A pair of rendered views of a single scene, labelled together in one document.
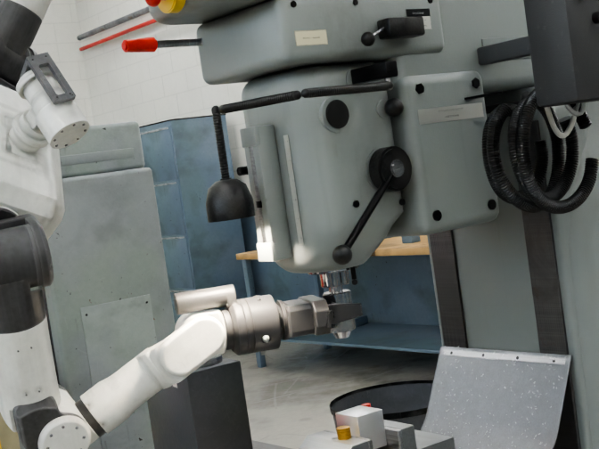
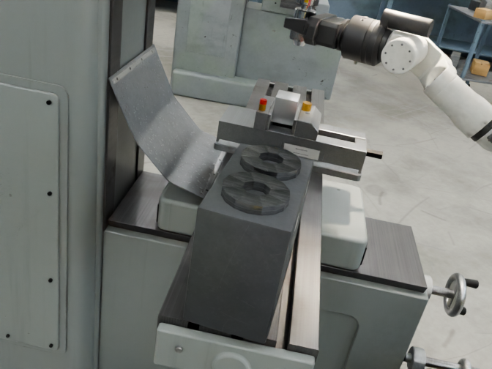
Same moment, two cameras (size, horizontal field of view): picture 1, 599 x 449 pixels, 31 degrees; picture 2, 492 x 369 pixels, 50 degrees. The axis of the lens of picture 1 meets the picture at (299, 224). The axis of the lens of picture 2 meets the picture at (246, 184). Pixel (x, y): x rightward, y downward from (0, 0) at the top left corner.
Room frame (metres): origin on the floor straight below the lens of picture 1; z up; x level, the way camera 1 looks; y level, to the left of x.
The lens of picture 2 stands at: (2.66, 0.66, 1.46)
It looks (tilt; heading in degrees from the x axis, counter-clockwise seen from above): 28 degrees down; 220
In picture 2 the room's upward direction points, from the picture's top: 10 degrees clockwise
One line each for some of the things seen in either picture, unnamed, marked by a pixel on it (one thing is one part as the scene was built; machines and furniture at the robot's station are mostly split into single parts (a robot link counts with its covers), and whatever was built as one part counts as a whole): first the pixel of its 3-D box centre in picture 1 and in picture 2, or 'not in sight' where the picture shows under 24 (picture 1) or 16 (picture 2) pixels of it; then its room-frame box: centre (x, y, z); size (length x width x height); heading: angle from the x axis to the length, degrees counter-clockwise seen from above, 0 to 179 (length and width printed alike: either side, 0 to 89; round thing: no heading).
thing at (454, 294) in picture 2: not in sight; (441, 291); (1.43, 0.36, 0.63); 0.16 x 0.12 x 0.12; 127
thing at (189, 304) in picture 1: (212, 322); (395, 42); (1.69, 0.16, 1.25); 0.11 x 0.11 x 0.11; 14
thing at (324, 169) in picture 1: (321, 168); not in sight; (1.73, -0.05, 1.47); 0.21 x 0.19 x 0.32; 37
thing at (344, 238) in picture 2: not in sight; (266, 201); (1.73, -0.04, 0.79); 0.50 x 0.35 x 0.12; 127
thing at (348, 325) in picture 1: (339, 314); (302, 27); (1.73, -0.04, 1.23); 0.05 x 0.05 x 0.06
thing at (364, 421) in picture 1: (361, 428); (285, 107); (1.72, -0.05, 1.04); 0.06 x 0.05 x 0.06; 34
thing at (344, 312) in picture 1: (343, 312); not in sight; (1.70, -0.05, 1.24); 0.06 x 0.02 x 0.03; 104
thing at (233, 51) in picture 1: (321, 38); not in sight; (1.75, -0.08, 1.68); 0.34 x 0.24 x 0.10; 127
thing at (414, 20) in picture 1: (388, 32); not in sight; (1.66, -0.18, 1.66); 0.12 x 0.04 x 0.04; 127
